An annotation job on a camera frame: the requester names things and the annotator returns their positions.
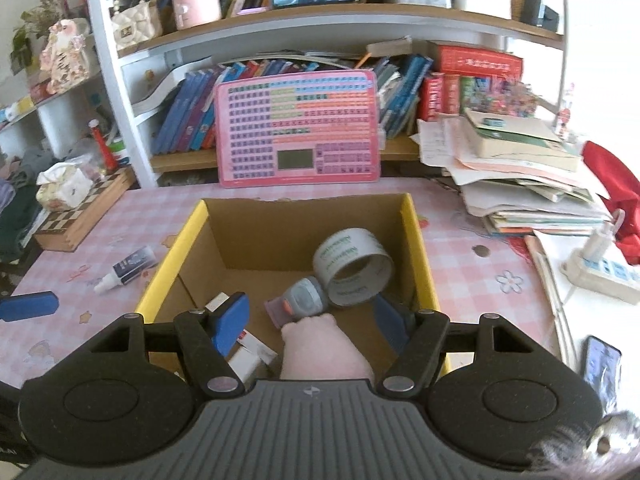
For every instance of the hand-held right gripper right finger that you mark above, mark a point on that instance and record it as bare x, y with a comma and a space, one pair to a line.
392, 325

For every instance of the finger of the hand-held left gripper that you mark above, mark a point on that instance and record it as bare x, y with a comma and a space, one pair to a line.
30, 306
9, 425

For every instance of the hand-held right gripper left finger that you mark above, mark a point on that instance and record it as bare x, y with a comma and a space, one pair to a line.
232, 320

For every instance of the small white box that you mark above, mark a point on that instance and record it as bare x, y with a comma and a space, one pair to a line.
250, 360

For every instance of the grey roll-on bottle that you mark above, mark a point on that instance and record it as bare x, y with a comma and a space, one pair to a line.
305, 300

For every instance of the pink plush toy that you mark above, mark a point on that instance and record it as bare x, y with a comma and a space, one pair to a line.
320, 350

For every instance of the printed packing tape roll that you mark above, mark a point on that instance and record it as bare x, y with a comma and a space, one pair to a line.
350, 250

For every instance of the yellow-edged cardboard box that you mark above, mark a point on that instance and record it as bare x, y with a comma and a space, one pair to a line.
300, 230

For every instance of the dark cloth pile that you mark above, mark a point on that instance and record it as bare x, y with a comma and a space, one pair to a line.
20, 220

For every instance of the wooden chessboard box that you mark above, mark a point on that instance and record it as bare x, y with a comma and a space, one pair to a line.
85, 215

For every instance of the small white bottle dark label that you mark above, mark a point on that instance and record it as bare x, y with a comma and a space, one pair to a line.
130, 266

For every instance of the coin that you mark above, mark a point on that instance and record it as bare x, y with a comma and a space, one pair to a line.
481, 250

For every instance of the white tissue pack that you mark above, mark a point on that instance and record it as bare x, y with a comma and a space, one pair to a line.
65, 190

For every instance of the red and white toy horn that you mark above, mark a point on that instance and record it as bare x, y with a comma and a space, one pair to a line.
102, 145

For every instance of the stack of papers and books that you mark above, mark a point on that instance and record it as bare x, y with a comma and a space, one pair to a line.
525, 195

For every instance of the pink learning tablet board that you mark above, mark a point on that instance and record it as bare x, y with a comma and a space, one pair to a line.
300, 125

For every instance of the black smartphone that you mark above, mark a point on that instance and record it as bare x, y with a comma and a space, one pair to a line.
602, 370

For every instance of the thick green and cream book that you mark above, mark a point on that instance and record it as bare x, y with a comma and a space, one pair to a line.
520, 147

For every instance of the white power strip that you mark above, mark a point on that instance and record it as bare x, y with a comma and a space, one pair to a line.
610, 275

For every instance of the group of teal books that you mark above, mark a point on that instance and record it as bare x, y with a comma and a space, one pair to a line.
405, 95

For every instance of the red book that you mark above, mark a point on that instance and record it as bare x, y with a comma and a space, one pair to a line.
437, 97

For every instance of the white bookshelf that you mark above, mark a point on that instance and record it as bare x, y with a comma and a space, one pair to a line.
112, 85

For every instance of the pink doll figure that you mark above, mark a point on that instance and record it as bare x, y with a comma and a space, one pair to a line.
65, 65

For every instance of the furry pompom with metal bell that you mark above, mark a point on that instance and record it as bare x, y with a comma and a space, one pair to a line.
607, 440

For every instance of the colourful puzzle box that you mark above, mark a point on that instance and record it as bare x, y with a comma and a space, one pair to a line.
500, 95

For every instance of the row of colourful books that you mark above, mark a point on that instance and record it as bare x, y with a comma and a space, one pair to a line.
290, 66

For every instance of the green plant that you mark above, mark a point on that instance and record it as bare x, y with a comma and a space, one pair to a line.
25, 40

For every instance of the orange pencil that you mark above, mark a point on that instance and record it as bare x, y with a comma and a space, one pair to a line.
364, 60

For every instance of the red cloth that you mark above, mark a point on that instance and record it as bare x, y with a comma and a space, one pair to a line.
615, 175

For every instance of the large red box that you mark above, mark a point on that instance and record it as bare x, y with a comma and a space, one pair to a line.
480, 60

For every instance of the white pearl handbag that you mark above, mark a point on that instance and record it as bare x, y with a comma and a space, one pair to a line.
132, 27

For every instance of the small black box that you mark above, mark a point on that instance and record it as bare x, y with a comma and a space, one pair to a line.
537, 10

